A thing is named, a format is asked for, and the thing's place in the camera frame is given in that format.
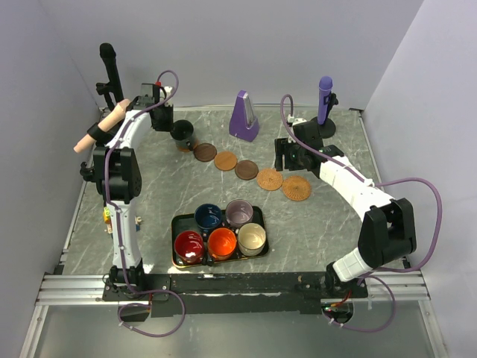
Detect dark green cup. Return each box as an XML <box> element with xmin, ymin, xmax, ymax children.
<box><xmin>171</xmin><ymin>119</ymin><xmax>198</xmax><ymax>149</ymax></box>

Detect woven rattan coaster front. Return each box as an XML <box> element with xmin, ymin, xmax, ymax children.
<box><xmin>282</xmin><ymin>175</ymin><xmax>312</xmax><ymax>201</ymax></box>

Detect woven rattan coaster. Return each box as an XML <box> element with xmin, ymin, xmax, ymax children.
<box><xmin>282</xmin><ymin>175</ymin><xmax>312</xmax><ymax>201</ymax></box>
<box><xmin>256</xmin><ymin>168</ymin><xmax>283</xmax><ymax>191</ymax></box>

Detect dark walnut coaster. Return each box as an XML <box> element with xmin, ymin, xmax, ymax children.
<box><xmin>193</xmin><ymin>143</ymin><xmax>217</xmax><ymax>163</ymax></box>
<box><xmin>235</xmin><ymin>160</ymin><xmax>259</xmax><ymax>180</ymax></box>

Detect lilac cup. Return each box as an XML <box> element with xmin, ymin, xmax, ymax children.
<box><xmin>225</xmin><ymin>199</ymin><xmax>253</xmax><ymax>228</ymax></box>

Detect cream cup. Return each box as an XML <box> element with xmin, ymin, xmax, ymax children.
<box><xmin>237</xmin><ymin>223</ymin><xmax>266</xmax><ymax>257</ymax></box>

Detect dark blue cup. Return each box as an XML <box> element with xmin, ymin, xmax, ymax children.
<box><xmin>194</xmin><ymin>204</ymin><xmax>222</xmax><ymax>233</ymax></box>

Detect orange cup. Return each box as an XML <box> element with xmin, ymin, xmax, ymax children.
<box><xmin>207</xmin><ymin>227</ymin><xmax>237</xmax><ymax>261</ymax></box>

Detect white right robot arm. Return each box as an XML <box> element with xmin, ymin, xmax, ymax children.
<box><xmin>275</xmin><ymin>115</ymin><xmax>417</xmax><ymax>297</ymax></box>

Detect black arm base beam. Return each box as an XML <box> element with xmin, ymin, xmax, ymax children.
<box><xmin>102</xmin><ymin>271</ymin><xmax>370</xmax><ymax>318</ymax></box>

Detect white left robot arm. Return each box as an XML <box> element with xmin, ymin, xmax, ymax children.
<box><xmin>93</xmin><ymin>81</ymin><xmax>177</xmax><ymax>300</ymax></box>

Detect red cup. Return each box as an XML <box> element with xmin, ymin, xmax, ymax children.
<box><xmin>174</xmin><ymin>230</ymin><xmax>205</xmax><ymax>264</ymax></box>

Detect black purple-microphone stand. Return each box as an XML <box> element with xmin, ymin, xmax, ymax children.
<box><xmin>311</xmin><ymin>92</ymin><xmax>338</xmax><ymax>139</ymax></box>

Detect beige microphone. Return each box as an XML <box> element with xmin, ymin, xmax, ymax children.
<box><xmin>74</xmin><ymin>99</ymin><xmax>130</xmax><ymax>153</ymax></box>

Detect purple metronome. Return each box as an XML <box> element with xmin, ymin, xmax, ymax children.
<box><xmin>229</xmin><ymin>90</ymin><xmax>259</xmax><ymax>142</ymax></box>

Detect black microphone stand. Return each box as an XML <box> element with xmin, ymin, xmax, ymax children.
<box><xmin>96</xmin><ymin>81</ymin><xmax>124</xmax><ymax>111</ymax></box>

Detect purple microphone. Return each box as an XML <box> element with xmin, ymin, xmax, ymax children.
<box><xmin>317</xmin><ymin>76</ymin><xmax>333</xmax><ymax>125</ymax></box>

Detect black microphone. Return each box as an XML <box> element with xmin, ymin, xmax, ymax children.
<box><xmin>99</xmin><ymin>43</ymin><xmax>121</xmax><ymax>83</ymax></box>

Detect black tray gold rim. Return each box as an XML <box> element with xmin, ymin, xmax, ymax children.
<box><xmin>171</xmin><ymin>213</ymin><xmax>270</xmax><ymax>269</ymax></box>

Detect colourful toy block figure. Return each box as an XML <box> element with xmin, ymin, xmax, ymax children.
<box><xmin>103</xmin><ymin>207</ymin><xmax>142</xmax><ymax>236</ymax></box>

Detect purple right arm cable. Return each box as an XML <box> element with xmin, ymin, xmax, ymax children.
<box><xmin>279</xmin><ymin>93</ymin><xmax>443</xmax><ymax>333</ymax></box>

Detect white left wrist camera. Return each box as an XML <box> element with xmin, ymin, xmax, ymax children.
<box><xmin>155</xmin><ymin>81</ymin><xmax>175</xmax><ymax>101</ymax></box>

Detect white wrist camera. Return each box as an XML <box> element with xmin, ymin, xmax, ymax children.
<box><xmin>286</xmin><ymin>115</ymin><xmax>307</xmax><ymax>128</ymax></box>
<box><xmin>155</xmin><ymin>81</ymin><xmax>175</xmax><ymax>101</ymax></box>

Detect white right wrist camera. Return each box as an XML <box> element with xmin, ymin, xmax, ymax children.
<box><xmin>286</xmin><ymin>115</ymin><xmax>307</xmax><ymax>128</ymax></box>

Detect aluminium frame rail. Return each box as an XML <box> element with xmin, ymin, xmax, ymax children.
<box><xmin>35</xmin><ymin>271</ymin><xmax>431</xmax><ymax>306</ymax></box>

